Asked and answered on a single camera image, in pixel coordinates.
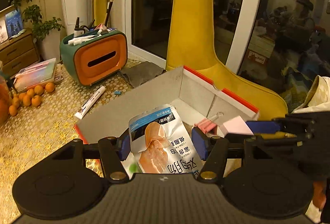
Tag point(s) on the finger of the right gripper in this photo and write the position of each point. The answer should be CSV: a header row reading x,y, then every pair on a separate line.
x,y
267,127

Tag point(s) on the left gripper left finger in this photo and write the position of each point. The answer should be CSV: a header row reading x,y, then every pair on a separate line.
x,y
111,152

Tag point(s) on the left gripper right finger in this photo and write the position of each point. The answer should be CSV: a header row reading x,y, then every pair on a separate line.
x,y
221,155

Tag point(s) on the pink binder clip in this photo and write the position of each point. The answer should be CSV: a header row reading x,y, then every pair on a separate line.
x,y
207,126

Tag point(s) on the chicken breast snack packet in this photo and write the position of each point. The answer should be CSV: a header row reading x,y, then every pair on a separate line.
x,y
161,144

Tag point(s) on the white square pad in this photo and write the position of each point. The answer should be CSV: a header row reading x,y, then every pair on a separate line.
x,y
235,126

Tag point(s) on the white tissue paper pack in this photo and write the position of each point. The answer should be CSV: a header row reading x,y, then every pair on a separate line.
x,y
131,166

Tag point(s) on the white toothpaste tube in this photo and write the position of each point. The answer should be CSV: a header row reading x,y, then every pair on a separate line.
x,y
89,104

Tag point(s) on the red white cardboard box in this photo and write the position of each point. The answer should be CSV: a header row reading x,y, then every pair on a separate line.
x,y
193,98

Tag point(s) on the dark grey cloth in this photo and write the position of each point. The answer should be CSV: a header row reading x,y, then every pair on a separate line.
x,y
141,73

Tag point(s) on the tangerine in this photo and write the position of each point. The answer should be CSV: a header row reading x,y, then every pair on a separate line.
x,y
26,100
39,90
16,102
12,110
36,101
50,87

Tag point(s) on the green orange tissue box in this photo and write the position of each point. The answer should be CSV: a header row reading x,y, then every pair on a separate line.
x,y
94,56

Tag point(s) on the colourful stationery box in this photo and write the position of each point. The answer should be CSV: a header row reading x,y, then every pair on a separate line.
x,y
48,71

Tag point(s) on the red apple right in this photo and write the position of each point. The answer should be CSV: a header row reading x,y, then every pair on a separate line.
x,y
5,101

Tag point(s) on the potted green plant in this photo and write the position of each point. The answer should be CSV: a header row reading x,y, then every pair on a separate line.
x,y
46,30

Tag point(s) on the wooden tv cabinet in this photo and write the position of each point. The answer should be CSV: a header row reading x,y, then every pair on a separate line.
x,y
18,53

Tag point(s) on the blue picture card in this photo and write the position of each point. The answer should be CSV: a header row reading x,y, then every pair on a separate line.
x,y
14,22

